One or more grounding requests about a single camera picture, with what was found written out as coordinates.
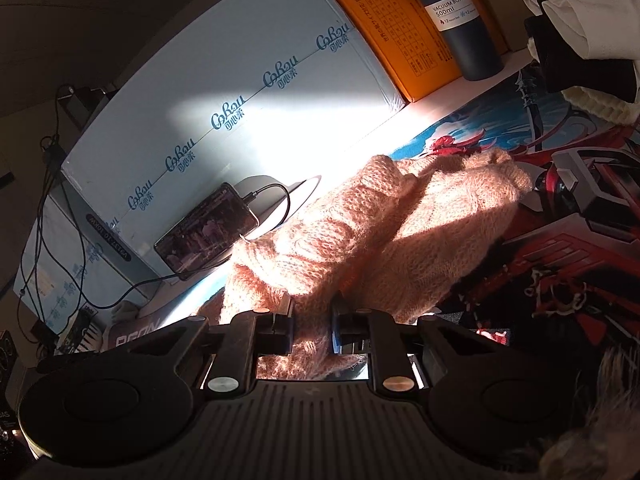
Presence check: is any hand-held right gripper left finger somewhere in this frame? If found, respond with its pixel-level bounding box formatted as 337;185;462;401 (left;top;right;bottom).
107;292;296;393

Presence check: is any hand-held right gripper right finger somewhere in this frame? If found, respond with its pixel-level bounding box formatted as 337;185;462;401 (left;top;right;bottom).
330;292;503;393

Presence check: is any pink knitted sweater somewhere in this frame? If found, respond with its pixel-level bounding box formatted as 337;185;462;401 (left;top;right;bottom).
217;152;533;381

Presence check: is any black smartphone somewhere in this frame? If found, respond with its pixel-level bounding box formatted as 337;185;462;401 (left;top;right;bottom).
153;182;258;281

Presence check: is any grey printed case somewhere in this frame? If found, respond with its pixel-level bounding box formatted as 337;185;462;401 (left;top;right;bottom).
102;307;201;352

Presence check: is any light blue box with label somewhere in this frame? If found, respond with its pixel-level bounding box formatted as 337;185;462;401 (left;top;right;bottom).
14;177;168;333

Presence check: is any printed desk mat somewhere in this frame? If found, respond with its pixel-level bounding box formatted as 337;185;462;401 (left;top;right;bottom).
190;57;640;361

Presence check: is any large light blue cardboard box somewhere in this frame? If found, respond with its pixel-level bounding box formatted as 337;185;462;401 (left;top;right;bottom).
60;0;407;281

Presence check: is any brown fur sleeve trim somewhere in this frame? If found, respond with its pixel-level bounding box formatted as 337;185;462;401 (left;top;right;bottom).
537;345;640;480

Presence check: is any small black power adapter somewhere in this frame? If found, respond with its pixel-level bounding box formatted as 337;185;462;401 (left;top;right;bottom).
41;134;67;162

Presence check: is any orange cardboard box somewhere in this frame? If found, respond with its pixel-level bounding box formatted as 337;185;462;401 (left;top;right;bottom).
304;0;511;103

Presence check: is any large black power adapter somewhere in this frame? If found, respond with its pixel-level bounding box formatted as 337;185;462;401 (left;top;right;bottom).
56;85;101;128

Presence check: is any dark blue vacuum bottle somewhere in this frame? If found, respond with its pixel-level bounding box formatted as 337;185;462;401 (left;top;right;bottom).
392;0;504;82

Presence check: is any cream knitted cloth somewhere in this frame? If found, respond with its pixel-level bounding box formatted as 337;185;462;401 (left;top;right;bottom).
559;85;640;124

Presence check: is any black cloth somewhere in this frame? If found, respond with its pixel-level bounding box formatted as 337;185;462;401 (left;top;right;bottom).
523;0;640;95

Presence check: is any white cloth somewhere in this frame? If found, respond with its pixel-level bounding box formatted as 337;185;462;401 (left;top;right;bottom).
523;0;640;61

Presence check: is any black phone charging cable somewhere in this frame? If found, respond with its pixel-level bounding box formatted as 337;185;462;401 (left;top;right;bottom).
239;182;311;241

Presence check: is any long black cable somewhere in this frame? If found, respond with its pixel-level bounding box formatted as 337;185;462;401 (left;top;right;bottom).
14;85;171;328

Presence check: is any black looped adapter cable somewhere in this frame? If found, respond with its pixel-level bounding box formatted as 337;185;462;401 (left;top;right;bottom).
39;85;76;151

